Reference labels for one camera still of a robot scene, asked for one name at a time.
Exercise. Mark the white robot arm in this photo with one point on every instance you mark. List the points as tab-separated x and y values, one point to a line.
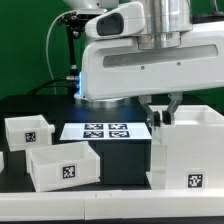
148	47

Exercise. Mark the white front border rail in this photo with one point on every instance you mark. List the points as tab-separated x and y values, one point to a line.
118	204

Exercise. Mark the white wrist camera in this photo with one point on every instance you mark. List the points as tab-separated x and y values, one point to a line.
126	20

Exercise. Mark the small white drawer with knob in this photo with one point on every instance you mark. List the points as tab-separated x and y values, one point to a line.
27	132

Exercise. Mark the white drawer cabinet box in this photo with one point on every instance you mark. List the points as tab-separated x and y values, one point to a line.
189	153

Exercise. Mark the black camera stand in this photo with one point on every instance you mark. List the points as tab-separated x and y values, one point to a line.
74	22

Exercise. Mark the white block at left edge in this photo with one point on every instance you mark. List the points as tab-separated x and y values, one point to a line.
1	162

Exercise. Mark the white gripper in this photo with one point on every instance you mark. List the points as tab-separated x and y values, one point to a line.
118	68

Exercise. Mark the white sheet with markers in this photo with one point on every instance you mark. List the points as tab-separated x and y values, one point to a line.
105	131

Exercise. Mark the large white drawer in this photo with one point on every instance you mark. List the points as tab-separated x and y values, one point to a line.
63	166

